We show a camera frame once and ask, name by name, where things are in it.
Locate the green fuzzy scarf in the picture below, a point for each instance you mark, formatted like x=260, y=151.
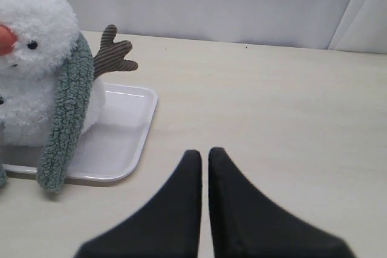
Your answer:
x=66, y=113

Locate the white plush snowman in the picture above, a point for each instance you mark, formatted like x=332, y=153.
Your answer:
x=42, y=17

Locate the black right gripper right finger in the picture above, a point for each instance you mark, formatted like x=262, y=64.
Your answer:
x=246, y=223

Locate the white curtain backdrop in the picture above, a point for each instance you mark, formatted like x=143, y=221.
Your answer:
x=347, y=25

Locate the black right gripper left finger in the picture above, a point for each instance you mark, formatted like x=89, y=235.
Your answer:
x=168, y=225

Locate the white plastic tray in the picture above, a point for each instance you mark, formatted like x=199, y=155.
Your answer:
x=110, y=150

